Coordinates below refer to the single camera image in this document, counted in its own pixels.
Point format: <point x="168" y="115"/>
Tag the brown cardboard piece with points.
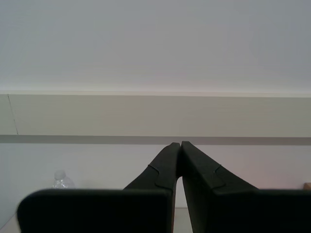
<point x="307" y="186"/>

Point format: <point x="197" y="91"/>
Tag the clear plastic water bottle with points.
<point x="63" y="181"/>

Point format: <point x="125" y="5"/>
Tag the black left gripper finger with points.
<point x="230" y="208"/>
<point x="97" y="211"/>

